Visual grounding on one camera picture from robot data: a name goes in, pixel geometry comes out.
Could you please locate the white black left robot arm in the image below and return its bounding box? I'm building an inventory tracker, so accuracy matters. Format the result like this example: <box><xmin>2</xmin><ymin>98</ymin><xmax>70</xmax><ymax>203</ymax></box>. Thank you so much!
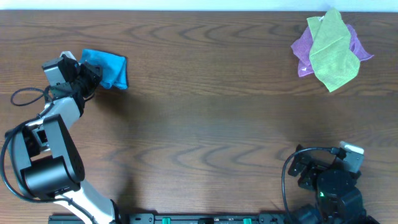
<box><xmin>1</xmin><ymin>57</ymin><xmax>122</xmax><ymax>223</ymax></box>

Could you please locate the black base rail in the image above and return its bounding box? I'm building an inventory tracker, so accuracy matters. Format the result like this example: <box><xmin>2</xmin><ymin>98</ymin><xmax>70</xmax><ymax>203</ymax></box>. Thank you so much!
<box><xmin>48</xmin><ymin>212</ymin><xmax>293</xmax><ymax>224</ymax></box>

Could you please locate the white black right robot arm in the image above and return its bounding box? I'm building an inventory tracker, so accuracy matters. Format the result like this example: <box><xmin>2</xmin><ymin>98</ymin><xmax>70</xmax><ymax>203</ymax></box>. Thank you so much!
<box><xmin>281</xmin><ymin>141</ymin><xmax>377</xmax><ymax>224</ymax></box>

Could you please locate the green microfiber cloth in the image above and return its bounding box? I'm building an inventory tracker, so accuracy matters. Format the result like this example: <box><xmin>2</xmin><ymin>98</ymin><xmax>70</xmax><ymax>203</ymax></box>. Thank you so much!
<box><xmin>307</xmin><ymin>8</ymin><xmax>360</xmax><ymax>92</ymax></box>

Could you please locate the purple microfiber cloth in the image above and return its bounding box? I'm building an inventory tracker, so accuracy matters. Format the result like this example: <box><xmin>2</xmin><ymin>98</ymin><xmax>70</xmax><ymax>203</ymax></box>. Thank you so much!
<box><xmin>291</xmin><ymin>24</ymin><xmax>374</xmax><ymax>77</ymax></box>

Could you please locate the blue microfiber cloth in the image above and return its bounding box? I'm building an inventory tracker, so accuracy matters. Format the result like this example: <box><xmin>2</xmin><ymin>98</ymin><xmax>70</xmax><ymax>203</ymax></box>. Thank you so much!
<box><xmin>80</xmin><ymin>49</ymin><xmax>128</xmax><ymax>90</ymax></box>

